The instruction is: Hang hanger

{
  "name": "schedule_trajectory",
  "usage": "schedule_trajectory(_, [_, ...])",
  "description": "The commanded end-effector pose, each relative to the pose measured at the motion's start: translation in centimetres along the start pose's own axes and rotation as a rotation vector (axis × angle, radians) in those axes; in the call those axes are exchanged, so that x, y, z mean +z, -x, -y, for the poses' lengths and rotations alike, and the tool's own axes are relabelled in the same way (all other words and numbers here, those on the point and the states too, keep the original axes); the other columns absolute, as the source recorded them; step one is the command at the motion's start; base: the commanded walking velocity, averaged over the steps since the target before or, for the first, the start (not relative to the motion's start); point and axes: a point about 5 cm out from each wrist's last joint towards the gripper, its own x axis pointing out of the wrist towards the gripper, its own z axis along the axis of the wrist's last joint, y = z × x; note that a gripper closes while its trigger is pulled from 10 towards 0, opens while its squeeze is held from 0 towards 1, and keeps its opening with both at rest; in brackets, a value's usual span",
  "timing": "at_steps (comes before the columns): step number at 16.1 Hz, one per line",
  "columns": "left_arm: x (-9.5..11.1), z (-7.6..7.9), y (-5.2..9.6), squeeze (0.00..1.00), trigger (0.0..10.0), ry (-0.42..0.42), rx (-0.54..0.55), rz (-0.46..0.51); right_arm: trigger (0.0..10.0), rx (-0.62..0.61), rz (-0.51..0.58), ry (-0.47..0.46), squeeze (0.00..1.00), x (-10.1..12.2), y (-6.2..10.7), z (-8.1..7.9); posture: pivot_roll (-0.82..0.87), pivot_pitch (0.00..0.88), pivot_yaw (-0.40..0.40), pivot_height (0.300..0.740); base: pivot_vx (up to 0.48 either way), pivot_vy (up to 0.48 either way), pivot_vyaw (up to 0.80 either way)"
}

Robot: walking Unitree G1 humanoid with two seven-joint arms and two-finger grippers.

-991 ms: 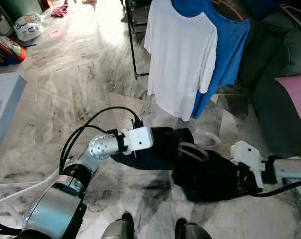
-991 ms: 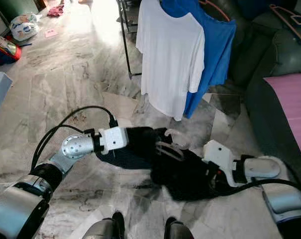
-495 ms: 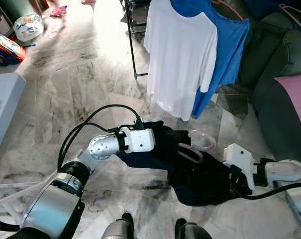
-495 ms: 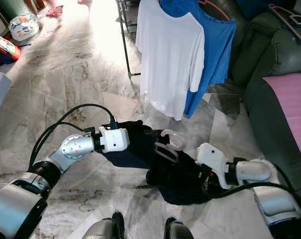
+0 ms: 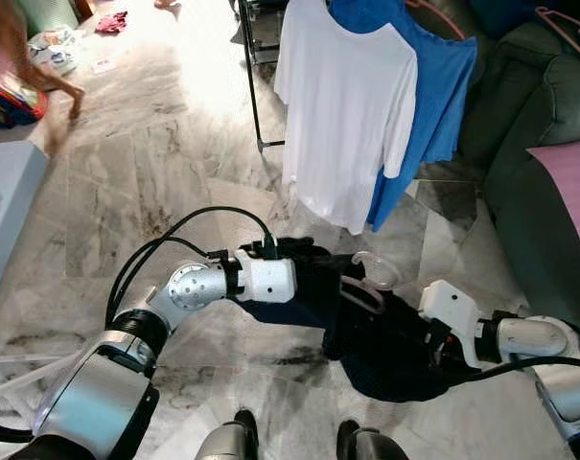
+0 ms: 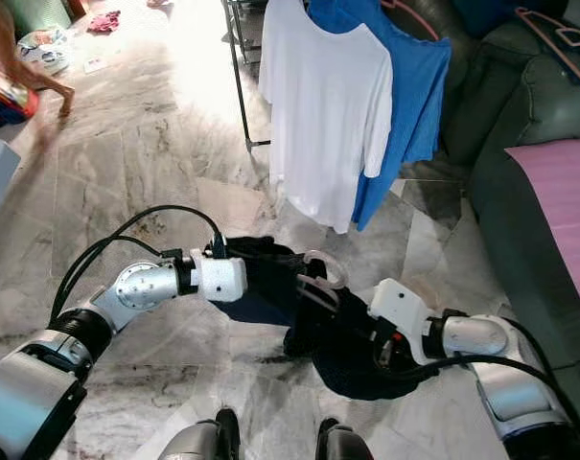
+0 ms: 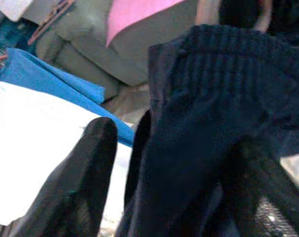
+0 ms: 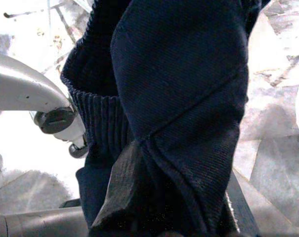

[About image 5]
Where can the robot right leg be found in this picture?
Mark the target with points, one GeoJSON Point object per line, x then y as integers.
{"type": "Point", "coordinates": [371, 446]}

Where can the dark blue fabric bundle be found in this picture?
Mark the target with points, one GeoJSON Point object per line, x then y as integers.
{"type": "Point", "coordinates": [500, 14]}

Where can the barefoot person bare legs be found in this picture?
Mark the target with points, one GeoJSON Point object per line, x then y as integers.
{"type": "Point", "coordinates": [40, 67]}

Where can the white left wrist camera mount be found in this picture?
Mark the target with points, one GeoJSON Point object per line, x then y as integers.
{"type": "Point", "coordinates": [268, 278]}

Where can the black metal drying rack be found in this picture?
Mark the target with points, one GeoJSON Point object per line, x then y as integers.
{"type": "Point", "coordinates": [251, 81]}

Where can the robot left leg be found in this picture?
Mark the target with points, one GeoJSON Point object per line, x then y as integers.
{"type": "Point", "coordinates": [227, 441]}

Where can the salmon clothes hanger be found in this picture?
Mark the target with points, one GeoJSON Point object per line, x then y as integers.
{"type": "Point", "coordinates": [452, 29]}

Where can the grey folding table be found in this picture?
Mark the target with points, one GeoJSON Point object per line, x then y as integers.
{"type": "Point", "coordinates": [10, 220]}

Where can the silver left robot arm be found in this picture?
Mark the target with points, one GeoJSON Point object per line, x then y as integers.
{"type": "Point", "coordinates": [194, 286]}

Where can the white shirt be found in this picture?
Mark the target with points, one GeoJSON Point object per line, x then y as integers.
{"type": "Point", "coordinates": [347, 115]}

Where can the robot leg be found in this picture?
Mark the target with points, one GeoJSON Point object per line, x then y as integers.
{"type": "Point", "coordinates": [227, 441]}
{"type": "Point", "coordinates": [371, 446]}

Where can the white printed plastic bag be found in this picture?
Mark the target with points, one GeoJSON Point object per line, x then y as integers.
{"type": "Point", "coordinates": [52, 50]}

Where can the pink paper sheet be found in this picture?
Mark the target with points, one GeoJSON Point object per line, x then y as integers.
{"type": "Point", "coordinates": [103, 65]}

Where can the pale pink clothes hanger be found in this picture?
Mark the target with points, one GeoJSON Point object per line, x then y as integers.
{"type": "Point", "coordinates": [572, 29]}

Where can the pink cloth sheet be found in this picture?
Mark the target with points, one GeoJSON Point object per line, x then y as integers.
{"type": "Point", "coordinates": [568, 201]}

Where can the maroon cloth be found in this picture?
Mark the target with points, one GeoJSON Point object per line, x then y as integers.
{"type": "Point", "coordinates": [111, 21]}

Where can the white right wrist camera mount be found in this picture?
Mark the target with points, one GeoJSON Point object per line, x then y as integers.
{"type": "Point", "coordinates": [450, 307]}

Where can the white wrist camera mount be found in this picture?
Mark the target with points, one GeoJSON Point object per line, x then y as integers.
{"type": "Point", "coordinates": [268, 278]}
{"type": "Point", "coordinates": [450, 307]}

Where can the dark green sofa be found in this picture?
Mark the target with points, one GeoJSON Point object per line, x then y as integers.
{"type": "Point", "coordinates": [529, 240]}

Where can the red blue backpack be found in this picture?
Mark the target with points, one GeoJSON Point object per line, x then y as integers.
{"type": "Point", "coordinates": [10, 105]}

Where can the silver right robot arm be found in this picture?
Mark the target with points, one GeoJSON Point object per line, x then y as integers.
{"type": "Point", "coordinates": [529, 335]}

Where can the green storage bin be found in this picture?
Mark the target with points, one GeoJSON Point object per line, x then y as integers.
{"type": "Point", "coordinates": [50, 14]}

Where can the blue shirt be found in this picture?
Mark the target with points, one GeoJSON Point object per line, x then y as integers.
{"type": "Point", "coordinates": [443, 96]}

